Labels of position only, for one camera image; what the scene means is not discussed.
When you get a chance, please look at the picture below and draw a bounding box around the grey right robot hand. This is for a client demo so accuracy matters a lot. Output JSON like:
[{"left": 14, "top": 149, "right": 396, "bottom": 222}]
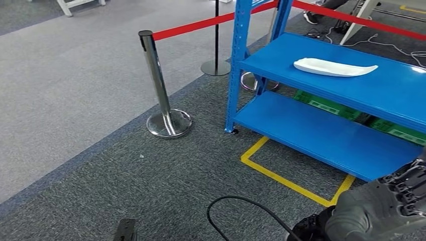
[{"left": 324, "top": 150, "right": 426, "bottom": 241}]

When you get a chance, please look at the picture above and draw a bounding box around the blue metal shelf rack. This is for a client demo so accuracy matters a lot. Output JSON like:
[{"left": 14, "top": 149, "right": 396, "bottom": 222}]
[{"left": 225, "top": 0, "right": 426, "bottom": 183}]

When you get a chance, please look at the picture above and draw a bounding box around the white curved plastic trim part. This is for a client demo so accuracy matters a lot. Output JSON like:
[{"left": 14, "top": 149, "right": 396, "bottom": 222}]
[{"left": 293, "top": 57, "right": 379, "bottom": 78}]

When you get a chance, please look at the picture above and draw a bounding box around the green plastic crate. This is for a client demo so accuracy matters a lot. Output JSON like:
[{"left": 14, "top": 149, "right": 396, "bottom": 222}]
[
  {"left": 293, "top": 89, "right": 362, "bottom": 121},
  {"left": 366, "top": 116, "right": 426, "bottom": 147}
]

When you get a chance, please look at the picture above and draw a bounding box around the chrome stanchion with black head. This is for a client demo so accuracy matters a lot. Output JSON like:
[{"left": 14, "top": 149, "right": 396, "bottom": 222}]
[{"left": 240, "top": 7, "right": 279, "bottom": 93}]

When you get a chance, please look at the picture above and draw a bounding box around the red barrier belt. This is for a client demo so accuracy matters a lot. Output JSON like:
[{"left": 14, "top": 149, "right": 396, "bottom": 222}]
[
  {"left": 292, "top": 0, "right": 426, "bottom": 41},
  {"left": 152, "top": 1, "right": 278, "bottom": 42}
]

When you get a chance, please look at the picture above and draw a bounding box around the white desk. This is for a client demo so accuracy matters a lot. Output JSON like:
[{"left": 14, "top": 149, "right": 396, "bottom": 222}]
[{"left": 339, "top": 0, "right": 426, "bottom": 46}]

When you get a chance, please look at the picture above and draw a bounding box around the person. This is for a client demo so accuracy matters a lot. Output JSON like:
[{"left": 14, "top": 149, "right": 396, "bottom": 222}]
[{"left": 302, "top": 0, "right": 350, "bottom": 25}]

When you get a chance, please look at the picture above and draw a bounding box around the yellow floor tape square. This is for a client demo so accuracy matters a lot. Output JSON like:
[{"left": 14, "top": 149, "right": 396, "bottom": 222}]
[{"left": 399, "top": 5, "right": 426, "bottom": 15}]

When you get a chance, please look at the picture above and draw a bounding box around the black pole stanchion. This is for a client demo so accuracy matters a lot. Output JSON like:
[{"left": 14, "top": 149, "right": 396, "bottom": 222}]
[{"left": 200, "top": 0, "right": 231, "bottom": 76}]

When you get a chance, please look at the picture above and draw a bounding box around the chrome stanchion with round base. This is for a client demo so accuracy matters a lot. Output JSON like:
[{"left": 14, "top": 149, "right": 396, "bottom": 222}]
[{"left": 138, "top": 30, "right": 193, "bottom": 140}]

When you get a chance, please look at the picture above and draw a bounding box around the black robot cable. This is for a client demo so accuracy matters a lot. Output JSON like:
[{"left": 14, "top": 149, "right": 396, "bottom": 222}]
[{"left": 206, "top": 195, "right": 302, "bottom": 241}]

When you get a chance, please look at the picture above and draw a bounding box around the white floor cable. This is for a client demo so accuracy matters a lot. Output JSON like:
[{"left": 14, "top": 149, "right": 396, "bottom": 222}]
[{"left": 324, "top": 26, "right": 426, "bottom": 69}]

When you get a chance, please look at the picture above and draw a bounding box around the black power adapter cable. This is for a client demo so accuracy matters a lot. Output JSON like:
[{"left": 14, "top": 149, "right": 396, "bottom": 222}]
[{"left": 304, "top": 20, "right": 350, "bottom": 39}]

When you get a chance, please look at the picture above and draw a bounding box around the white bench frame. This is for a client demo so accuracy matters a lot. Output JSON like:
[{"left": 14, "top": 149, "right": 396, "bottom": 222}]
[{"left": 56, "top": 0, "right": 107, "bottom": 17}]

